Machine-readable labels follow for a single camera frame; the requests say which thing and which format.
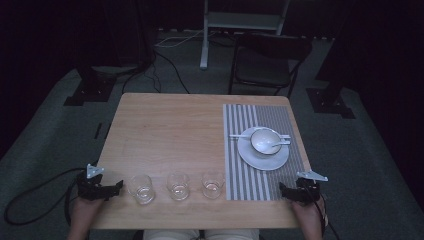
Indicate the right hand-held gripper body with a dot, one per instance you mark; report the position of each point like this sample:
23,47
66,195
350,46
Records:
308,189

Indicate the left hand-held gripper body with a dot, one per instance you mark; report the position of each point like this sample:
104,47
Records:
89,186

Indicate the person's left hand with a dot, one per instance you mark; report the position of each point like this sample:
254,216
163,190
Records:
85,211

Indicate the clear drinking glass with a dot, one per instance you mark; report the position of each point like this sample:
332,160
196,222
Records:
141,189
212,185
178,186

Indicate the white round plate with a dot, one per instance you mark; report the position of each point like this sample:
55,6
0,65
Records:
263,161

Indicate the grey striped placemat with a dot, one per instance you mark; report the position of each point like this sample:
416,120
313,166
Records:
248,185

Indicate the white bowl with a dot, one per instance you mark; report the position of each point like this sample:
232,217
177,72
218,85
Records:
263,141

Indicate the small black bar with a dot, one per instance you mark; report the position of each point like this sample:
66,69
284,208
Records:
98,130

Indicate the black stand base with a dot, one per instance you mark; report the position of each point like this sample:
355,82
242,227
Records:
91,90
330,101

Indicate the black folding chair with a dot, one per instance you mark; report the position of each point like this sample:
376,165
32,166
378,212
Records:
263,66

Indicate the white metal stand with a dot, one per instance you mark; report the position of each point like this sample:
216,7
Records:
240,20

